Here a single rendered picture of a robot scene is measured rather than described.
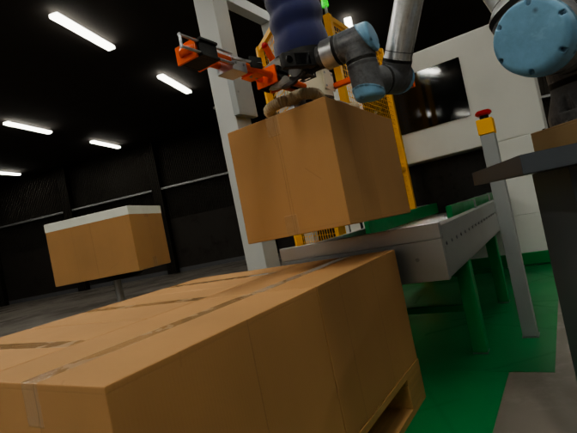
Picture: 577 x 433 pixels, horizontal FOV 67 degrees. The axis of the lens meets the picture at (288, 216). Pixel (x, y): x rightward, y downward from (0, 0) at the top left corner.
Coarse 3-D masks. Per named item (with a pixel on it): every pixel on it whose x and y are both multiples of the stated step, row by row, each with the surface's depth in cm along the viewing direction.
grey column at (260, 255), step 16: (208, 0) 289; (224, 0) 299; (208, 16) 291; (224, 16) 295; (208, 32) 292; (224, 32) 292; (224, 48) 289; (224, 80) 288; (224, 96) 289; (224, 112) 291; (224, 128) 292; (224, 144) 293; (240, 208) 291; (240, 224) 292; (272, 240) 295; (256, 256) 288; (272, 256) 291
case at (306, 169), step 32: (256, 128) 148; (288, 128) 141; (320, 128) 135; (352, 128) 147; (384, 128) 174; (256, 160) 149; (288, 160) 142; (320, 160) 136; (352, 160) 142; (384, 160) 167; (256, 192) 150; (288, 192) 143; (320, 192) 137; (352, 192) 137; (384, 192) 161; (256, 224) 151; (288, 224) 144; (320, 224) 138
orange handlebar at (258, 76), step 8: (184, 56) 115; (224, 56) 123; (216, 64) 126; (248, 64) 132; (248, 72) 139; (256, 72) 135; (264, 72) 139; (272, 72) 143; (248, 80) 140; (256, 80) 143; (344, 80) 164; (288, 88) 158; (336, 88) 168
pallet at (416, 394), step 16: (416, 368) 156; (400, 384) 141; (416, 384) 153; (384, 400) 129; (400, 400) 149; (416, 400) 150; (384, 416) 146; (400, 416) 144; (368, 432) 137; (384, 432) 135; (400, 432) 134
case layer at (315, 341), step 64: (384, 256) 150; (64, 320) 147; (128, 320) 116; (192, 320) 96; (256, 320) 88; (320, 320) 108; (384, 320) 140; (0, 384) 75; (64, 384) 64; (128, 384) 62; (192, 384) 71; (256, 384) 84; (320, 384) 103; (384, 384) 132
